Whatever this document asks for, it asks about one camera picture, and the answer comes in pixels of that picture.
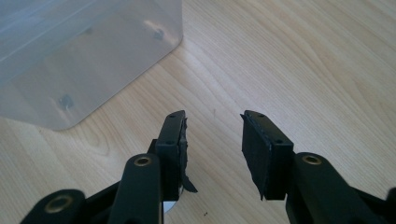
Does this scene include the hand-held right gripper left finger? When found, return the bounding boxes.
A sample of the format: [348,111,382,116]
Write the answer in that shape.
[154,109,199,202]

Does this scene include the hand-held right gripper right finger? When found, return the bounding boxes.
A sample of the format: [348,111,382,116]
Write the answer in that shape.
[240,109,295,201]

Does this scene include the clear plastic storage box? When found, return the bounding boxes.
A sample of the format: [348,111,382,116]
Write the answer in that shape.
[0,0,184,132]

